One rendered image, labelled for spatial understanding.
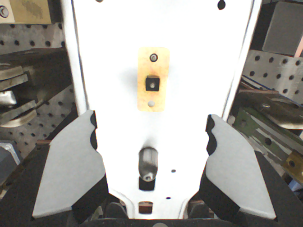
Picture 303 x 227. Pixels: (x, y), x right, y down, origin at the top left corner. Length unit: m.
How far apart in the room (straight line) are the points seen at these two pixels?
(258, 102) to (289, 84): 0.43
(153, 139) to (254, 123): 0.15
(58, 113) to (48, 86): 0.43
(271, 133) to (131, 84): 0.19
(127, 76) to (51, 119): 0.52
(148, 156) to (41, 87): 0.17
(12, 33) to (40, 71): 0.43
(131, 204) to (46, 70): 0.30
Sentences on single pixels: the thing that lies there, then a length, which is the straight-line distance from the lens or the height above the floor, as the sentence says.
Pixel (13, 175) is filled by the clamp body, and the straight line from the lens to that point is 0.33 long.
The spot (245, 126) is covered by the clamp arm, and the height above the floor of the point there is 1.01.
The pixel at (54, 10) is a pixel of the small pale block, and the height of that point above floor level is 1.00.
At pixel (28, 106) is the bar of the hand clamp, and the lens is 0.20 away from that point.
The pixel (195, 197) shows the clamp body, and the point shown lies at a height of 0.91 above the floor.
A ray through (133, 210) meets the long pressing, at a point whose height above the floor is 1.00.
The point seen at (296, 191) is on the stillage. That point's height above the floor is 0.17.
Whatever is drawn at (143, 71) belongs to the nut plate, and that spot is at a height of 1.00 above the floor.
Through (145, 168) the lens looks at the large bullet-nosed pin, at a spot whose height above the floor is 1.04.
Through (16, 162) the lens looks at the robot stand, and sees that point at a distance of 0.91.
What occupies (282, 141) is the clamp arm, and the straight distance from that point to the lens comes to 0.23.
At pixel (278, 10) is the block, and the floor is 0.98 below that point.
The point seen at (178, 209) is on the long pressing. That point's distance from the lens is 0.41.
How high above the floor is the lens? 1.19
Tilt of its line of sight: 61 degrees down
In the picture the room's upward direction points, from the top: 179 degrees clockwise
